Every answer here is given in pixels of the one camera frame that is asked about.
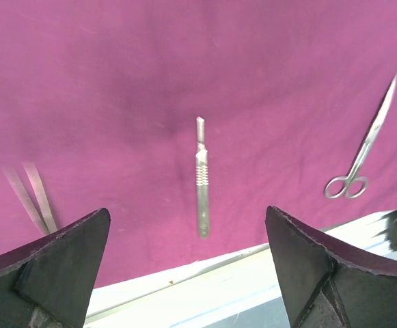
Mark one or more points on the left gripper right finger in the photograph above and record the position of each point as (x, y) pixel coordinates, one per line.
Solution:
(326, 282)

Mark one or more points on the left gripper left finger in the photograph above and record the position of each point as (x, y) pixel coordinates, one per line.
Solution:
(48, 282)

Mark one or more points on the steel surgical forceps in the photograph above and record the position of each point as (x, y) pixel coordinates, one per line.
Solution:
(38, 208)

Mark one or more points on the steel surgical scissors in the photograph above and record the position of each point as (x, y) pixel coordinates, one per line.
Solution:
(352, 185)

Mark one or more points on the steel scalpel handle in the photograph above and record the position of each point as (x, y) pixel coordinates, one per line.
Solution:
(201, 182)

